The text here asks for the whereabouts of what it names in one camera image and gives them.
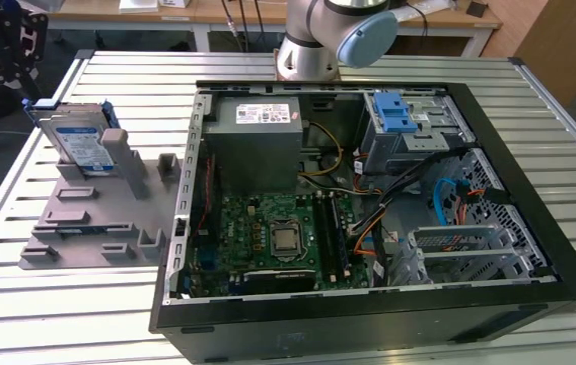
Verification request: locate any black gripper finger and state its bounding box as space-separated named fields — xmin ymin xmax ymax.
xmin=0 ymin=62 xmax=41 ymax=90
xmin=17 ymin=13 xmax=49 ymax=68

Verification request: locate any grey parts rack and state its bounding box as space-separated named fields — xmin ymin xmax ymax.
xmin=17 ymin=128 xmax=185 ymax=271

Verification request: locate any orange black power wire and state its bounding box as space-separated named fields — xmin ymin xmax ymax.
xmin=452 ymin=184 xmax=510 ymax=229

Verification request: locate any yellow wire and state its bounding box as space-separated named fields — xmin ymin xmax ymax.
xmin=296 ymin=121 xmax=345 ymax=178

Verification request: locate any black CPU socket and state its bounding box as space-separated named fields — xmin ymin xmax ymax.
xmin=265 ymin=217 xmax=311 ymax=264

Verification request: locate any blue data wire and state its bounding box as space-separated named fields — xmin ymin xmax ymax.
xmin=432 ymin=177 xmax=464 ymax=230

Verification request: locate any black cable bundle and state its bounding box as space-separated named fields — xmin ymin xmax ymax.
xmin=348 ymin=148 xmax=472 ymax=288

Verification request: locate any black RAM slot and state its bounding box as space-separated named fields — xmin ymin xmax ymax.
xmin=313 ymin=192 xmax=337 ymax=281

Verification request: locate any black graphics card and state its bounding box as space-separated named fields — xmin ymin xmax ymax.
xmin=240 ymin=268 xmax=317 ymax=294

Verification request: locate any hard disk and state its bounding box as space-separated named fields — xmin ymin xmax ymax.
xmin=23 ymin=97 xmax=120 ymax=176

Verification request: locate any silver CPU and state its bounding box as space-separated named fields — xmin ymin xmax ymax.
xmin=269 ymin=227 xmax=303 ymax=256

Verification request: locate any green motherboard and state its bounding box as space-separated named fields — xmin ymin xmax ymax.
xmin=185 ymin=192 xmax=371 ymax=297

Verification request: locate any grey power supply unit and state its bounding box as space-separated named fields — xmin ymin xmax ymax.
xmin=201 ymin=97 xmax=304 ymax=197

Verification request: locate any large white box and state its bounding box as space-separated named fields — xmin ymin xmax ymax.
xmin=117 ymin=0 xmax=160 ymax=14

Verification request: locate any black open PC case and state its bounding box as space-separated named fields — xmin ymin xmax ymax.
xmin=147 ymin=79 xmax=576 ymax=364

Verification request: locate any metal disk bay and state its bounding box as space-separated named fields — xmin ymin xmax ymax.
xmin=387 ymin=224 xmax=548 ymax=286

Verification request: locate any wooden desk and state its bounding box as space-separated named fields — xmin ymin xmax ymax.
xmin=44 ymin=0 xmax=502 ymax=58

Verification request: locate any metal optical drive cage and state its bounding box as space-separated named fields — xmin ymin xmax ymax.
xmin=361 ymin=90 xmax=476 ymax=176

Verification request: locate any blue plastic drive latch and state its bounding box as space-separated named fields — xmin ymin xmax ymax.
xmin=373 ymin=93 xmax=417 ymax=134

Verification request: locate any black cord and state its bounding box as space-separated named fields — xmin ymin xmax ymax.
xmin=413 ymin=7 xmax=432 ymax=37

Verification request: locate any installed RAM stick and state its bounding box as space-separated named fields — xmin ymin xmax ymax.
xmin=329 ymin=194 xmax=355 ymax=277

